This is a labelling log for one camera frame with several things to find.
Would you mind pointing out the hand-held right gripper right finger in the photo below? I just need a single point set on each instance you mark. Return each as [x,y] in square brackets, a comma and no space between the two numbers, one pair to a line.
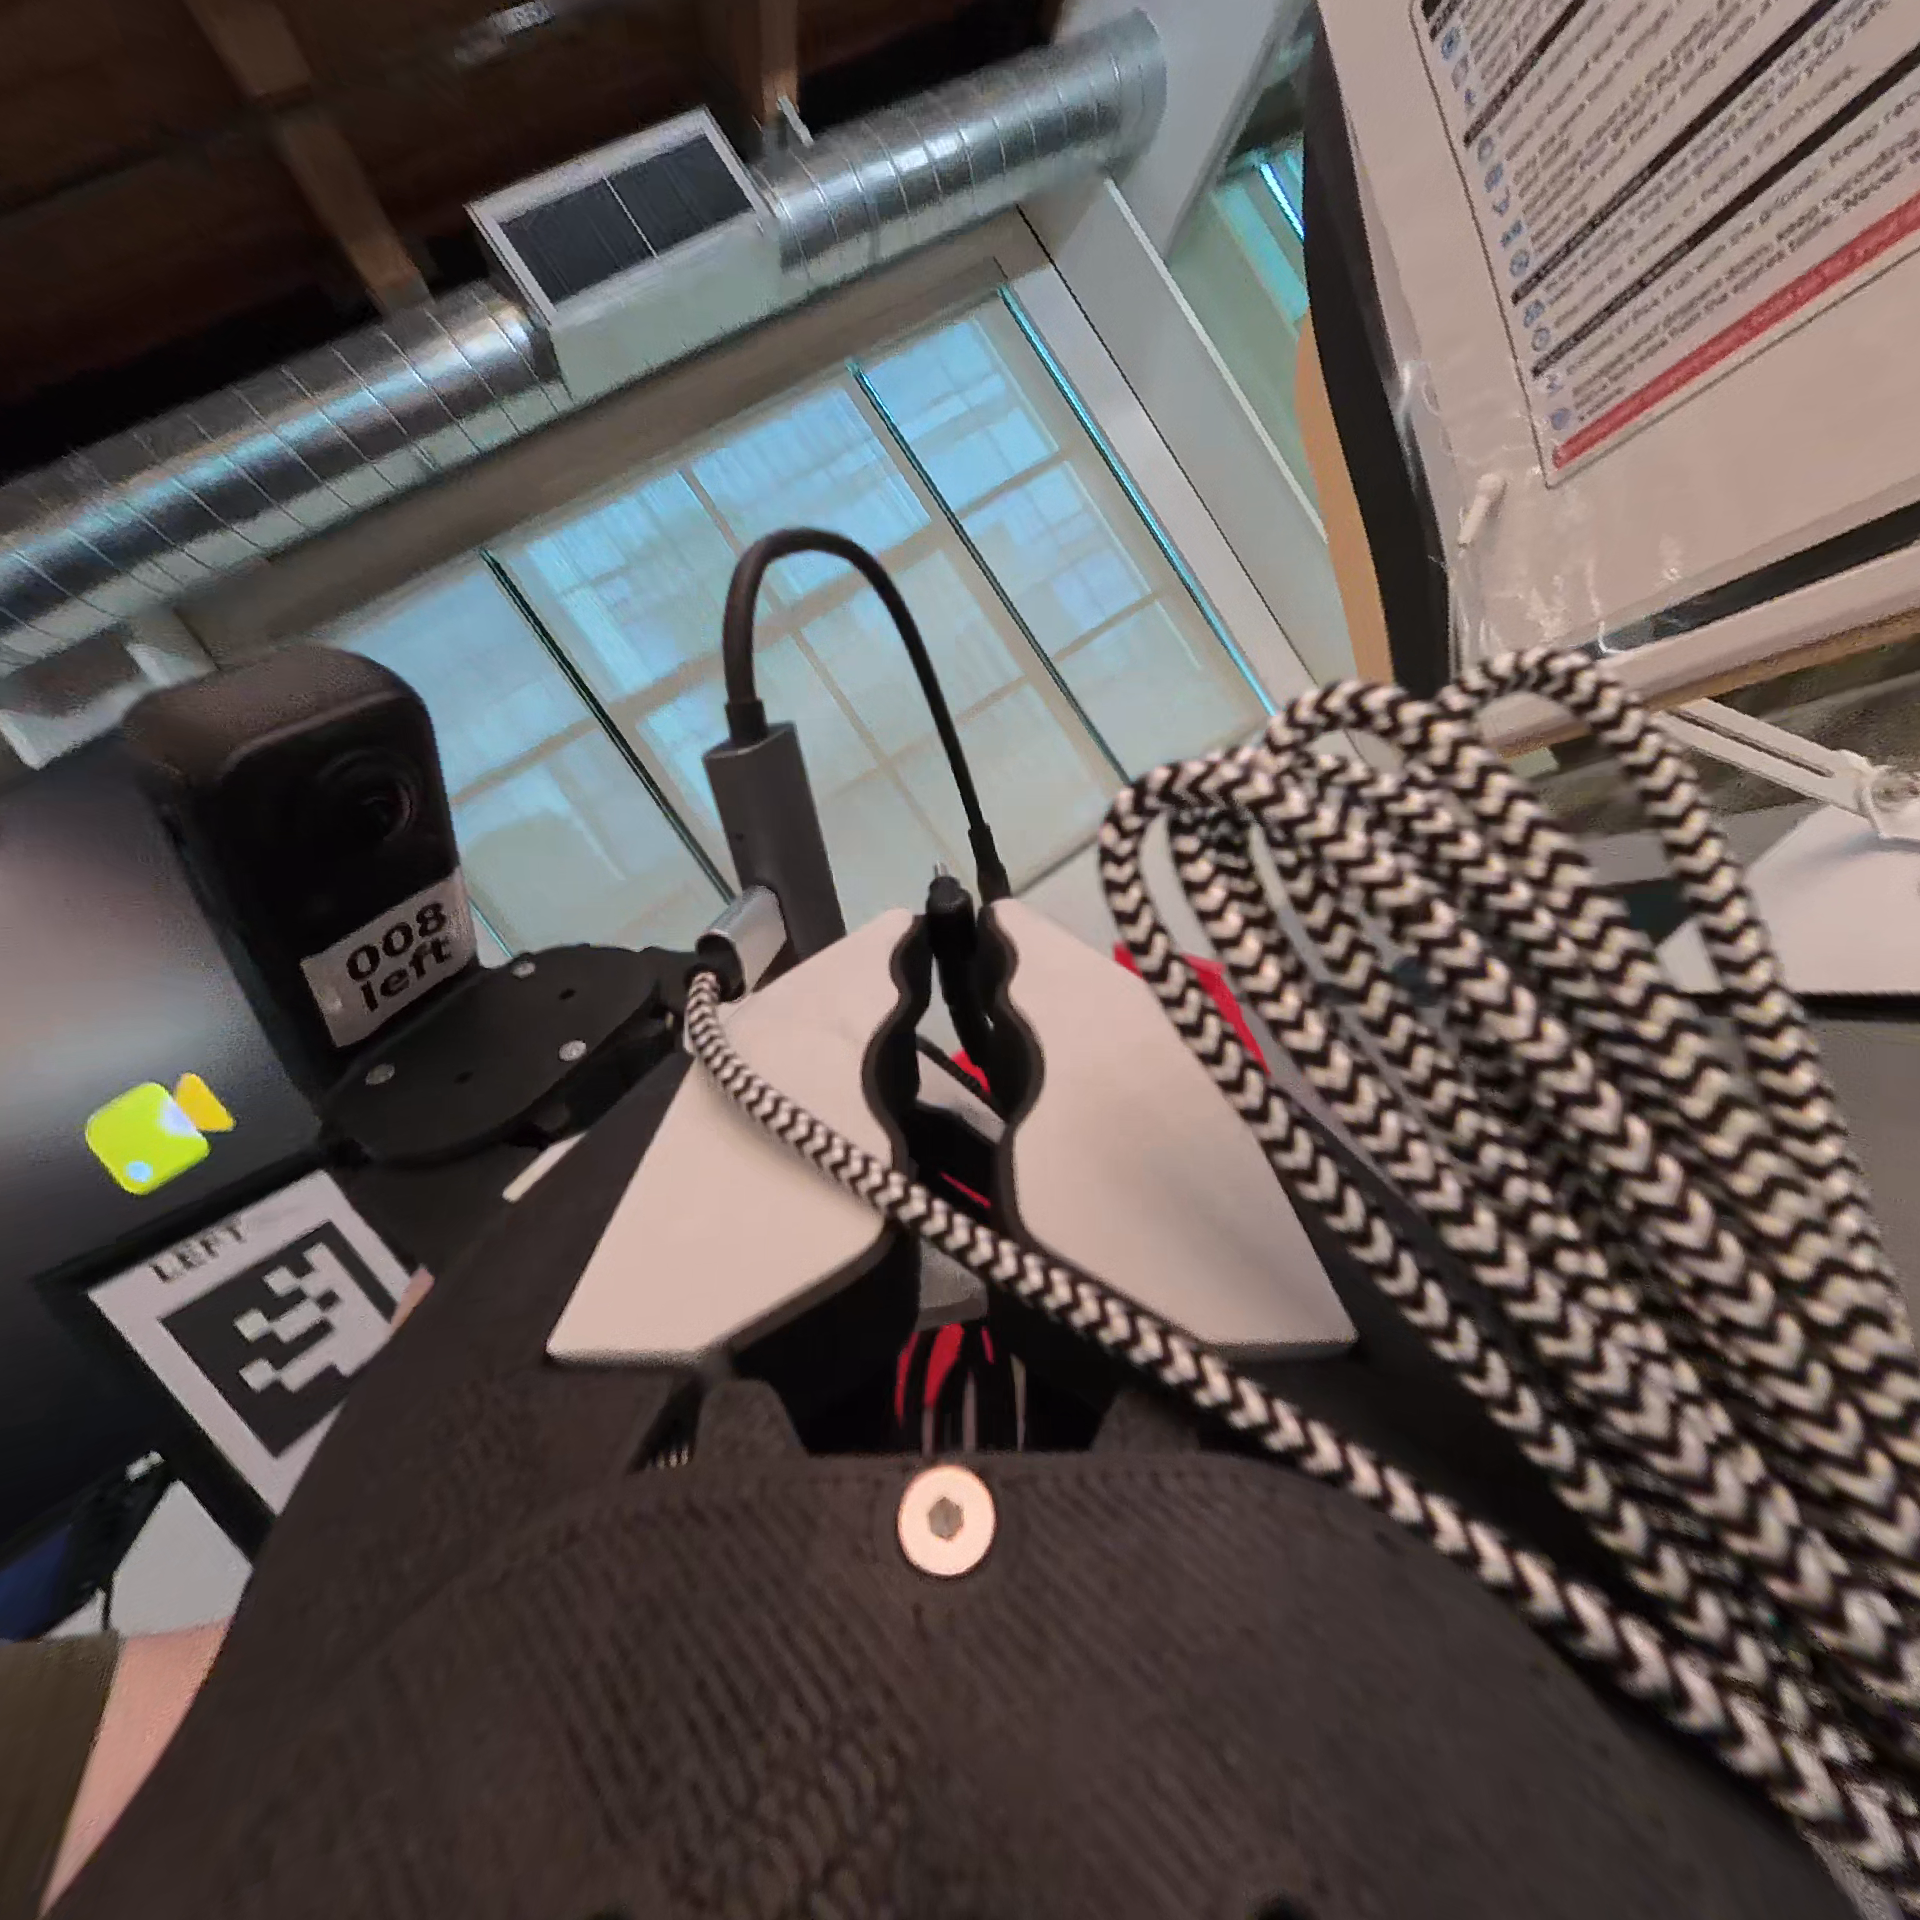
[1154,1141]

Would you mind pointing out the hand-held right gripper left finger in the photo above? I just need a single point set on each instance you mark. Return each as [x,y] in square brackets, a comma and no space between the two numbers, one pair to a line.
[707,1199]

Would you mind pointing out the red plastic bin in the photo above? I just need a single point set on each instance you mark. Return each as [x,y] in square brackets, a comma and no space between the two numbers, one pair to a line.
[1200,998]

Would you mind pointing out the grey usb hub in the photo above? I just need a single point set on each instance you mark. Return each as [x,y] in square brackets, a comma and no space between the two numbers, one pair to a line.
[765,810]

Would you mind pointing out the person's left forearm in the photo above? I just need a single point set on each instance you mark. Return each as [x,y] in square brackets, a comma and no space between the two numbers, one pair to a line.
[151,1753]

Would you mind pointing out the dark panel yellow sticker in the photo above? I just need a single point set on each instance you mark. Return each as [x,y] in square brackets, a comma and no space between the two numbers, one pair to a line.
[90,974]

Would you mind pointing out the black white marker board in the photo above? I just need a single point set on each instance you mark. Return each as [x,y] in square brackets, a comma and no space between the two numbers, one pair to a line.
[270,1319]

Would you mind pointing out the white air vent box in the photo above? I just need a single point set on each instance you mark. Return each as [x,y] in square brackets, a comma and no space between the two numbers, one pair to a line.
[631,238]

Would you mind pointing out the person's olive clothing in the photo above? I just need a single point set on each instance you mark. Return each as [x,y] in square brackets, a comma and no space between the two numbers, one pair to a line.
[43,1800]

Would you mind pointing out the printed instruction sheet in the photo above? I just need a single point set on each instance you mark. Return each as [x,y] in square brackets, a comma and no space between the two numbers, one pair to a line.
[1697,227]

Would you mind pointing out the silver air duct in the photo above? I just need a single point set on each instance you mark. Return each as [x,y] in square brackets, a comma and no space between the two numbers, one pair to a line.
[302,434]

